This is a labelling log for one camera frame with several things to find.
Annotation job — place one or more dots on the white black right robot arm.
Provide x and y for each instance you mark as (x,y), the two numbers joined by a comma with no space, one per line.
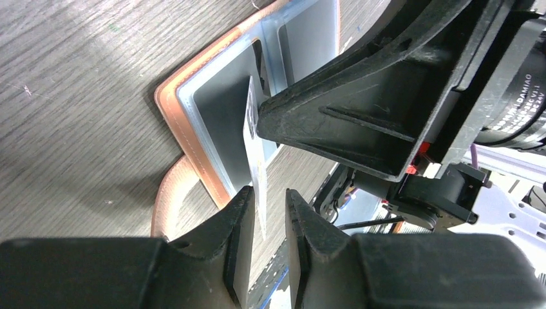
(429,194)

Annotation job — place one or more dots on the white credit card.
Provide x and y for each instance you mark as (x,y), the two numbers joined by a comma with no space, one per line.
(255,157)

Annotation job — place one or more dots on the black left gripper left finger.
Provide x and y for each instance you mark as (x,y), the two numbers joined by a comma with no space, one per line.
(208,267)

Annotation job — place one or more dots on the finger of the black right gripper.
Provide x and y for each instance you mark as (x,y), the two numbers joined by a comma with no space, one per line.
(371,108)

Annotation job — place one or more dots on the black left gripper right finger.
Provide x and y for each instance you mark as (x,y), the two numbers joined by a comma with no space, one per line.
(330,269)

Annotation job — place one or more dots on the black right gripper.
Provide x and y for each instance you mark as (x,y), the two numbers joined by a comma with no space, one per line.
(503,105)

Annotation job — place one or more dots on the tan leather card holder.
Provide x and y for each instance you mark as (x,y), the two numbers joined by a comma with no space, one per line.
(203,103)

